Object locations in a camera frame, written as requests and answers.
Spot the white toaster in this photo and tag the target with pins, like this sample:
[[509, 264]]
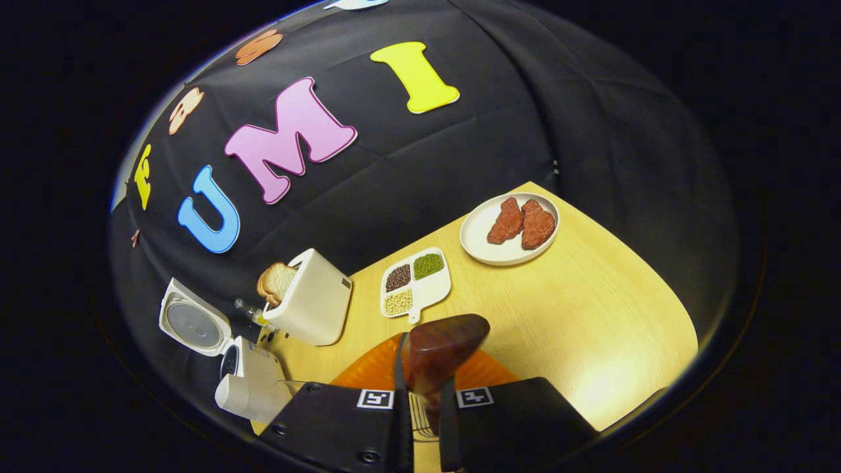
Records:
[[315, 302]]

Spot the white divided dish of grains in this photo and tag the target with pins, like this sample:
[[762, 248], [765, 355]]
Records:
[[430, 289]]

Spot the brown wooden spoon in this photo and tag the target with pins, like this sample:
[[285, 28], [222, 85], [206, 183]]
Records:
[[440, 348]]

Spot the white rice cooker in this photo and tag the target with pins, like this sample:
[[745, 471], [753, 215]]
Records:
[[253, 381]]

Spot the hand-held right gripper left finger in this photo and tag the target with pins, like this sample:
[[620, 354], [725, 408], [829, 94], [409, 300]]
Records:
[[341, 427]]

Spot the round white plate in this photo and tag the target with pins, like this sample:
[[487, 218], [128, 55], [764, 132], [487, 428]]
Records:
[[476, 233]]

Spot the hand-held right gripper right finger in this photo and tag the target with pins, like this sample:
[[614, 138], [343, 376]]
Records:
[[512, 427]]

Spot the black backdrop cloth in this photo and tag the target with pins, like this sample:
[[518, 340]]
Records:
[[499, 118]]

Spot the small clear glass bottle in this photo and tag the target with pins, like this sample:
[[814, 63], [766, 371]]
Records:
[[253, 314]]

